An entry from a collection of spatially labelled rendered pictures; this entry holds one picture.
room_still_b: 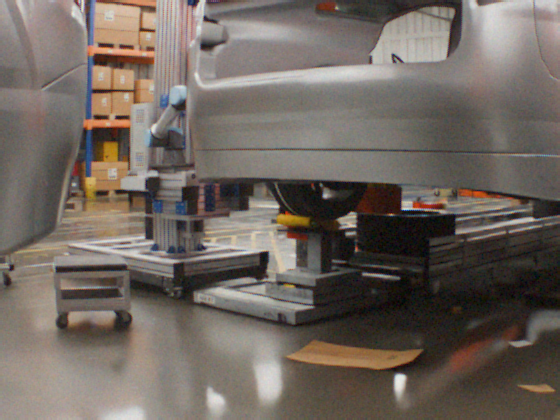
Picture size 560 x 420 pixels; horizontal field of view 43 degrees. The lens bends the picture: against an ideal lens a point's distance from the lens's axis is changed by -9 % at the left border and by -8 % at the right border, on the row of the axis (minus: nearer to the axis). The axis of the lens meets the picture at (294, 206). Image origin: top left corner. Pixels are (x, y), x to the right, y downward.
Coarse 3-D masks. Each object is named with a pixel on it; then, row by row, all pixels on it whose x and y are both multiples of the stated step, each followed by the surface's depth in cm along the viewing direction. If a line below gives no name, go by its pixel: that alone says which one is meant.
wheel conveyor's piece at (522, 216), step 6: (528, 204) 729; (504, 210) 689; (510, 210) 699; (528, 210) 723; (504, 216) 685; (510, 216) 695; (516, 216) 703; (522, 216) 713; (528, 216) 723; (552, 222) 666
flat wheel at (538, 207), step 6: (534, 204) 698; (540, 204) 685; (546, 204) 678; (552, 204) 673; (558, 204) 669; (534, 210) 696; (540, 210) 686; (546, 210) 678; (552, 210) 673; (558, 210) 670; (534, 216) 696; (540, 216) 685; (546, 216) 678; (552, 216) 674
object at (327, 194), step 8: (312, 192) 414; (320, 192) 447; (328, 192) 449; (336, 192) 445; (344, 192) 441; (352, 192) 438; (320, 200) 418; (328, 200) 437; (336, 200) 434; (344, 200) 433
